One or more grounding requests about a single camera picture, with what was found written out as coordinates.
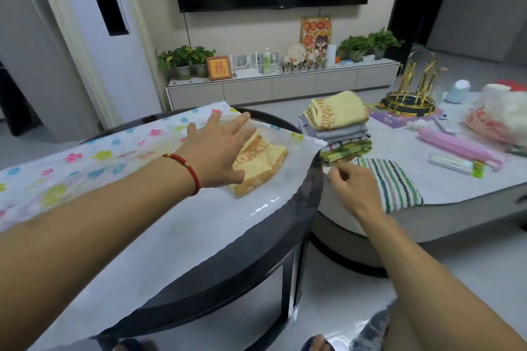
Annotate person's right hand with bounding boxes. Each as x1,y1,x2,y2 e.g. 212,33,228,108
325,162,386,225

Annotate person's left hand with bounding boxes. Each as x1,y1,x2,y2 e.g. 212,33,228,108
176,110,257,190

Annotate clear floral plastic bag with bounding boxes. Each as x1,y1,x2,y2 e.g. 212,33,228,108
0,101,328,351

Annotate person's right forearm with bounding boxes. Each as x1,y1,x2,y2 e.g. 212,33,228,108
357,213,527,351

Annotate person's left forearm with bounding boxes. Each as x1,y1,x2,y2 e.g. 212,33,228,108
0,155,197,351

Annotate green patterned folded towel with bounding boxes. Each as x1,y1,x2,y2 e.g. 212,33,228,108
319,139,374,165

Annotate orange folded towel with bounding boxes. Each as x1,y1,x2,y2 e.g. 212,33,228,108
228,129,289,198

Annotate gray striped folded towel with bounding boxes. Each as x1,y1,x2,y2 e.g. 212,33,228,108
317,135,371,151

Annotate white wifi router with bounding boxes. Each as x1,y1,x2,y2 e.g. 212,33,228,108
231,51,264,78

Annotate white low TV cabinet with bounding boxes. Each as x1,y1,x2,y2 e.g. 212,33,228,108
165,57,400,111

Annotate green white striped towel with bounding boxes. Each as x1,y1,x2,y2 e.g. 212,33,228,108
353,157,425,215

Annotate wooden framed red picture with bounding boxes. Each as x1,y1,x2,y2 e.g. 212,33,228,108
206,55,234,82

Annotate yellow folded towel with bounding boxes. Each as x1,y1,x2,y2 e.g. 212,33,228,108
303,91,370,132

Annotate green potted plant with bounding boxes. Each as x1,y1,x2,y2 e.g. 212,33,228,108
337,36,372,63
366,27,407,60
158,46,194,81
189,46,217,78

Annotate purple flat box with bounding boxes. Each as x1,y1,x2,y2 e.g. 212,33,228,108
366,104,444,129

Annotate row of small figurines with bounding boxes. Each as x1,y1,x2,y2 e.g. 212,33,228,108
282,59,328,74

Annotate decorative floral plate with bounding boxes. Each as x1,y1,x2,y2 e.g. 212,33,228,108
284,43,308,66

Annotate round black table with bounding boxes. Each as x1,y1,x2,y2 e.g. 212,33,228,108
25,107,326,351

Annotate gold cup rack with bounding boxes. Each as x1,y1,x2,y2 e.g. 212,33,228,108
380,48,449,118

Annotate white green toothpaste box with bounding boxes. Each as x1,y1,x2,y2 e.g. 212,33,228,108
428,153,486,179

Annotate white standing air conditioner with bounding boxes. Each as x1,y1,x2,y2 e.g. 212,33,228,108
32,0,164,130

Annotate cartoon poster picture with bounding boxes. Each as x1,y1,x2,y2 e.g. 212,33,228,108
300,16,333,60

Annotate white remote control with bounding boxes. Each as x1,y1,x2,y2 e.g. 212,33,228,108
434,114,460,136

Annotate white oval coffee table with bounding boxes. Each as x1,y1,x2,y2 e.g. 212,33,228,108
310,87,527,280

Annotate pink tube case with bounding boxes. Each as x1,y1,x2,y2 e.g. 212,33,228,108
417,128,506,171

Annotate light blue white bottle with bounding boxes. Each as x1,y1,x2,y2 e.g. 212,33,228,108
445,79,472,104

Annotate red white plastic bag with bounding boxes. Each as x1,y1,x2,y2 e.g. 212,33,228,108
465,107,527,146

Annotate person's patterned shorts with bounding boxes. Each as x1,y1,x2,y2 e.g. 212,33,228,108
353,298,401,351

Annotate person's right foot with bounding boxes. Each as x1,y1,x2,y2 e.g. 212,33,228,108
301,334,336,351

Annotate person's foot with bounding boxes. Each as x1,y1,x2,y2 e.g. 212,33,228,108
110,338,158,351
301,334,336,351

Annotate white fluffy bundle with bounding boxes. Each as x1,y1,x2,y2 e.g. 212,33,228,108
481,83,527,133

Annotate person's left foot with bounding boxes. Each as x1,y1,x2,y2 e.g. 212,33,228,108
110,338,158,351

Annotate red string bracelet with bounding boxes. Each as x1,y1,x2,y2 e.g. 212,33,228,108
162,153,201,197

